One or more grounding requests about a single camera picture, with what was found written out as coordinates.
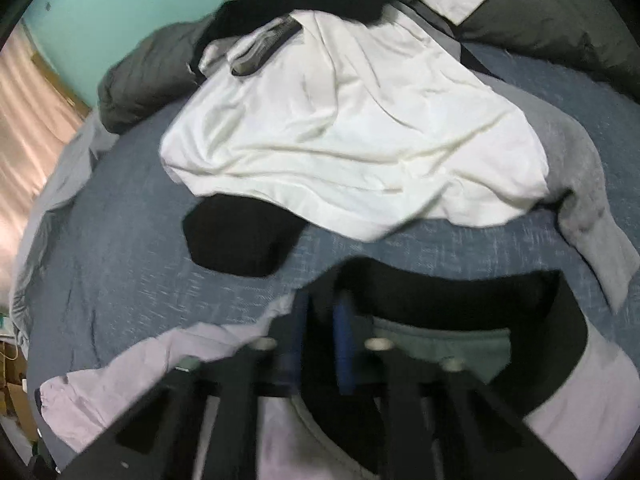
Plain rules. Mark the light grey blanket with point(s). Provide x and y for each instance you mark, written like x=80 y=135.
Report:
x=60 y=200

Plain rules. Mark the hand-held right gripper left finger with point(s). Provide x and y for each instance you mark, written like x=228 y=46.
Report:
x=297 y=345

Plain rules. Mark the grey sweatshirt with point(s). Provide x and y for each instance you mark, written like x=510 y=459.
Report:
x=575 y=160

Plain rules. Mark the wooden window frame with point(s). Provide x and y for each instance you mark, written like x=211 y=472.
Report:
x=60 y=80

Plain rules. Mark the white t-shirt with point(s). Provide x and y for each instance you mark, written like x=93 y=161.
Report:
x=350 y=135

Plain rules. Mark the grey jacket with black trim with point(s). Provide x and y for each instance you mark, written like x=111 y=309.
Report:
x=150 y=370

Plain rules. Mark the dark grey duvet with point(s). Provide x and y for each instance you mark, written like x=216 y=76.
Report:
x=550 y=15

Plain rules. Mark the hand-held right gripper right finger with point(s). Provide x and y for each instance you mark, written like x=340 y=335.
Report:
x=345 y=345

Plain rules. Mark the bed with blue cover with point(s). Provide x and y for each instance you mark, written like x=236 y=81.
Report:
x=125 y=260

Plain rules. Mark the pink curtain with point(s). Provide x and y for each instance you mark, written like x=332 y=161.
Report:
x=30 y=135

